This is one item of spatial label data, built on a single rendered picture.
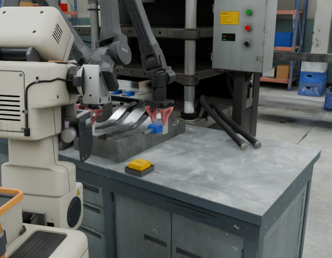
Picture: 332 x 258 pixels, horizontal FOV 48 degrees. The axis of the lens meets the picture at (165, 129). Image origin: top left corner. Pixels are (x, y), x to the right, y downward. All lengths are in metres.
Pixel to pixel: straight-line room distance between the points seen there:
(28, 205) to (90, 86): 0.45
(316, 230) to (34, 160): 2.02
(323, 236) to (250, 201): 1.52
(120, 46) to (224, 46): 1.02
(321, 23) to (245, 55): 5.66
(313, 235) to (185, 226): 1.43
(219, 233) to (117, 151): 0.50
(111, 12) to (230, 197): 0.71
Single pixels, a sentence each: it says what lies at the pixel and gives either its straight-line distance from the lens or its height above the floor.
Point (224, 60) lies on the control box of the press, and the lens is 2.14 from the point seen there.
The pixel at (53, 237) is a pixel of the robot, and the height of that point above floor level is 0.81.
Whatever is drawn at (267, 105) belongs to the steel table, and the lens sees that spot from 5.04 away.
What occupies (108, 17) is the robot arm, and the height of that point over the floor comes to 1.36.
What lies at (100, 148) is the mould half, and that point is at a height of 0.84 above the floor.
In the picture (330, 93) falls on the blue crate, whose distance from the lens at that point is 5.04.
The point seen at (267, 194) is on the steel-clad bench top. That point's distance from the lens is 1.29.
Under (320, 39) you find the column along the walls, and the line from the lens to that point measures 7.70.
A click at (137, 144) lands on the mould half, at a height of 0.84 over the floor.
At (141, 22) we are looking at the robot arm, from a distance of 1.43.
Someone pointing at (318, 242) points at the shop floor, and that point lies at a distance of 2.64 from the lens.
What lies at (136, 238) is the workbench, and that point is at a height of 0.49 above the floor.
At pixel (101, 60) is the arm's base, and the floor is 1.23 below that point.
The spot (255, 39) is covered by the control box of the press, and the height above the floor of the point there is 1.24.
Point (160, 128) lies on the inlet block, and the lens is 1.49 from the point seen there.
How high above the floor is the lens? 1.36
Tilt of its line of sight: 17 degrees down
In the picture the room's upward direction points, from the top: straight up
